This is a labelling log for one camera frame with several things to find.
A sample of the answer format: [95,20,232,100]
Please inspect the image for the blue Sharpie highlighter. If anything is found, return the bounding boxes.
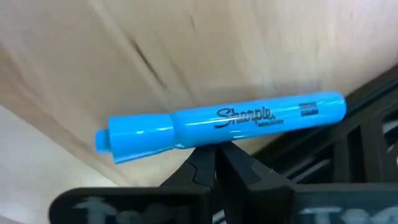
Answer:
[95,90,348,165]

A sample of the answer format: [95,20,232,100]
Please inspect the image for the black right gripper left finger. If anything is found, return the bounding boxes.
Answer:
[160,145,216,190]

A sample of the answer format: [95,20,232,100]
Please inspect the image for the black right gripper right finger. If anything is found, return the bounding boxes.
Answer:
[216,141,295,224]

